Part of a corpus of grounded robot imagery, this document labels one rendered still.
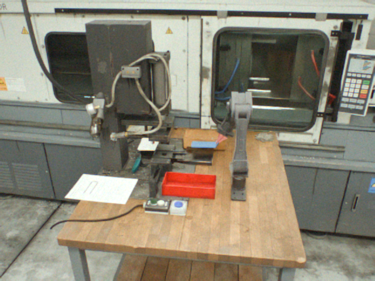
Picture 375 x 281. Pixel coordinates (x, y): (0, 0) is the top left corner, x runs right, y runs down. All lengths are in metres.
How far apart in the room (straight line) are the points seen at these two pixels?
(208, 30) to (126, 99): 0.75
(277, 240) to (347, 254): 1.46
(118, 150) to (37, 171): 1.40
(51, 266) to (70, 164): 0.78
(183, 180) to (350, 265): 1.51
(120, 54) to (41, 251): 1.74
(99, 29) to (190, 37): 0.77
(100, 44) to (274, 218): 1.09
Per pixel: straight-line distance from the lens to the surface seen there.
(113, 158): 1.84
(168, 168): 1.75
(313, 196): 2.65
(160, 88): 1.64
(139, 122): 1.73
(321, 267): 2.70
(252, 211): 1.58
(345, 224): 2.84
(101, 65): 1.66
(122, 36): 1.60
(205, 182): 1.71
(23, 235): 3.05
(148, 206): 1.54
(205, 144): 1.95
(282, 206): 1.63
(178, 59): 2.28
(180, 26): 2.24
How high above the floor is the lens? 1.87
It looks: 27 degrees down
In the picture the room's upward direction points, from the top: straight up
